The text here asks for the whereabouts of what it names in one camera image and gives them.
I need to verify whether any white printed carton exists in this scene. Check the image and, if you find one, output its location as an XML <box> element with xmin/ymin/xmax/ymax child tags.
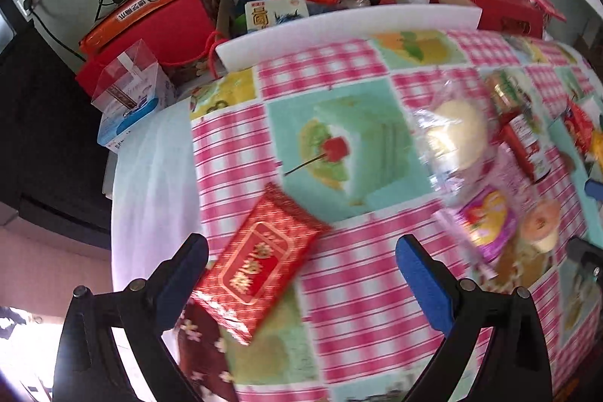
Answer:
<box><xmin>244</xmin><ymin>0</ymin><xmax>312</xmax><ymax>33</ymax></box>

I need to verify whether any white foam board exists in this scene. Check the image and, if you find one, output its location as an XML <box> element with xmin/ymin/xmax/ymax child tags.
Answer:
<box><xmin>214</xmin><ymin>4</ymin><xmax>484</xmax><ymax>73</ymax></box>

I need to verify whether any pink plaid printed tablecloth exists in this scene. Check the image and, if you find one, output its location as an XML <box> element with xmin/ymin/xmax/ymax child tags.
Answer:
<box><xmin>176</xmin><ymin>28</ymin><xmax>603</xmax><ymax>402</ymax></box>

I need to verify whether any red gold-print snack packet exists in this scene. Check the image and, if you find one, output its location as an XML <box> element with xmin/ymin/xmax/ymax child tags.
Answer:
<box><xmin>191</xmin><ymin>182</ymin><xmax>333</xmax><ymax>346</ymax></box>

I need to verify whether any red patterned gift box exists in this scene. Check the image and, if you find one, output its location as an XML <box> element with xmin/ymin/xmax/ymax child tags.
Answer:
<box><xmin>518</xmin><ymin>0</ymin><xmax>568</xmax><ymax>23</ymax></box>

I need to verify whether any red gift bag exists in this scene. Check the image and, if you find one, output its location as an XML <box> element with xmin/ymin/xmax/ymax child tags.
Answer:
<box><xmin>75</xmin><ymin>0</ymin><xmax>227</xmax><ymax>89</ymax></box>

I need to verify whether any clear packet with white bun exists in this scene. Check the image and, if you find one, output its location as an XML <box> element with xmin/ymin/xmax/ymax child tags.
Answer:
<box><xmin>407</xmin><ymin>72</ymin><xmax>507</xmax><ymax>207</ymax></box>

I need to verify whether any orange carton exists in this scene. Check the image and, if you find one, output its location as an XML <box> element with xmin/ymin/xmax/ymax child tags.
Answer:
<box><xmin>79</xmin><ymin>0</ymin><xmax>187</xmax><ymax>54</ymax></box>

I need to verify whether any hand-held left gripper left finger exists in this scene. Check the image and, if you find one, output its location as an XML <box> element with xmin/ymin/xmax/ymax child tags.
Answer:
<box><xmin>52</xmin><ymin>233</ymin><xmax>210</xmax><ymax>402</ymax></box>

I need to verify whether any purple toast snack packet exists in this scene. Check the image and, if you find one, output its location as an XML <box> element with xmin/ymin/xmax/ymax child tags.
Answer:
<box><xmin>433</xmin><ymin>143</ymin><xmax>538</xmax><ymax>266</ymax></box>

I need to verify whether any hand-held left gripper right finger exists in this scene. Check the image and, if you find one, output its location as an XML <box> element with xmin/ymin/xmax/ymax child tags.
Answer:
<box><xmin>395</xmin><ymin>234</ymin><xmax>553</xmax><ymax>402</ymax></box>

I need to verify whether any green white cartoon snack packet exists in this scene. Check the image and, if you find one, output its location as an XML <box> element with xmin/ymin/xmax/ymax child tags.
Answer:
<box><xmin>483</xmin><ymin>67</ymin><xmax>535</xmax><ymax>120</ymax></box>

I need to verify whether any black cabinet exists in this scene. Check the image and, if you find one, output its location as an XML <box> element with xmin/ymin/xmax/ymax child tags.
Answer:
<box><xmin>0</xmin><ymin>25</ymin><xmax>114</xmax><ymax>233</ymax></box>

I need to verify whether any dark red snack packet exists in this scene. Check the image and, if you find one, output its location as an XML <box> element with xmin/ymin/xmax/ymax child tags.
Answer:
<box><xmin>499</xmin><ymin>115</ymin><xmax>552</xmax><ymax>183</ymax></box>

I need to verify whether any blue and white tissue box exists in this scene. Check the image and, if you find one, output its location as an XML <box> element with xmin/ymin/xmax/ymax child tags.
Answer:
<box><xmin>96</xmin><ymin>96</ymin><xmax>161</xmax><ymax>153</ymax></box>

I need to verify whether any round orange biscuit packet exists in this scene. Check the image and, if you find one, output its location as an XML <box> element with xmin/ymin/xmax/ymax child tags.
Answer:
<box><xmin>520</xmin><ymin>199</ymin><xmax>563</xmax><ymax>254</ymax></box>

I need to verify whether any clear plastic box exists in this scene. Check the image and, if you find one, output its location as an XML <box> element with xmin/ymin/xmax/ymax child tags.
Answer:
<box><xmin>91</xmin><ymin>38</ymin><xmax>177</xmax><ymax>115</ymax></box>

